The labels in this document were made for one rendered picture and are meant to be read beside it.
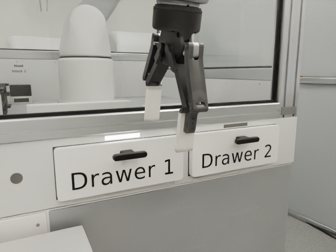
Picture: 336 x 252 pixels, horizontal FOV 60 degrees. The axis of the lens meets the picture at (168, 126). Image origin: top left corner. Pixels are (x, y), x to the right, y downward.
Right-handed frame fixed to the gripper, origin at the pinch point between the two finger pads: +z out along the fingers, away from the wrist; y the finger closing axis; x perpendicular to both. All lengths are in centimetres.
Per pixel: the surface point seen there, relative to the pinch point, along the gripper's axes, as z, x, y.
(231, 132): 8.4, -25.3, 12.7
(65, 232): 23.9, 16.9, 6.7
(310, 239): 110, -137, 49
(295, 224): 114, -144, 67
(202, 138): 9.0, -16.4, 12.4
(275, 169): 22, -44, 12
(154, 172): 15.6, -3.5, 10.8
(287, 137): 13, -48, 14
